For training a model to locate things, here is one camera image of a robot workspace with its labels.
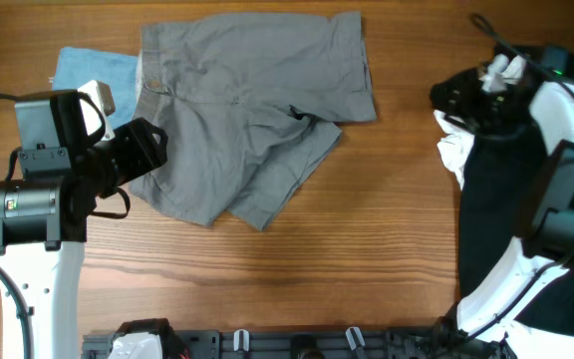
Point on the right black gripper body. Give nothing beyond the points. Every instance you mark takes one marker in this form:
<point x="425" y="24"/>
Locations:
<point x="479" y="107"/>

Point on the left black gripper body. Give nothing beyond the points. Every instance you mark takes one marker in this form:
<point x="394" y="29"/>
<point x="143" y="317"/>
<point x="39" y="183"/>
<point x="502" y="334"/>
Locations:
<point x="131" y="155"/>

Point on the grey shorts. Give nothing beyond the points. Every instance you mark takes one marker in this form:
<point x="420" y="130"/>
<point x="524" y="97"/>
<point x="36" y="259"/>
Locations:
<point x="251" y="104"/>

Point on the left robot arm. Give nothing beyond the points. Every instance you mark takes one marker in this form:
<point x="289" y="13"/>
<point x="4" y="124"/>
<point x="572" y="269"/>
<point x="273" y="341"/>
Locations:
<point x="65" y="169"/>

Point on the white garment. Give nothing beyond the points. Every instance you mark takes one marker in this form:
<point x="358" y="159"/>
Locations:
<point x="552" y="109"/>

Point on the black garment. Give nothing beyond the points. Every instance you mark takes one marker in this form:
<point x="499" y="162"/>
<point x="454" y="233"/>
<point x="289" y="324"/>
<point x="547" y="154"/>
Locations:
<point x="506" y="224"/>

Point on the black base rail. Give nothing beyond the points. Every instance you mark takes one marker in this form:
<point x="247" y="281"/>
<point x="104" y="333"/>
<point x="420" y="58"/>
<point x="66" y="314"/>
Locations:
<point x="154" y="338"/>

